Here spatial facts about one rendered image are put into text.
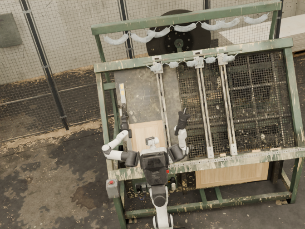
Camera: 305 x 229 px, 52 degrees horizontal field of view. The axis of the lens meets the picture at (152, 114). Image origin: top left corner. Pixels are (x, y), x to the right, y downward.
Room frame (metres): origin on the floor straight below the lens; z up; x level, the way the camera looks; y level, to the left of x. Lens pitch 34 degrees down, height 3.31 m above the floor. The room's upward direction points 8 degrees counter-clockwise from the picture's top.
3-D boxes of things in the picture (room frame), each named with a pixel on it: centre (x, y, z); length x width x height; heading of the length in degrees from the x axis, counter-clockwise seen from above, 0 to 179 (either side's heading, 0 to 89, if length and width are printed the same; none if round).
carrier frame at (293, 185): (3.15, -0.53, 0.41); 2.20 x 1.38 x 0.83; 89
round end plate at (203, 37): (3.57, -0.44, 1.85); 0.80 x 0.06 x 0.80; 89
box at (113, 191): (2.33, 0.53, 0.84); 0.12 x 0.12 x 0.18; 89
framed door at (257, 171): (2.69, -0.87, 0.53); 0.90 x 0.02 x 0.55; 89
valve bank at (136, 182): (2.38, 0.09, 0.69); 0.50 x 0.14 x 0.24; 89
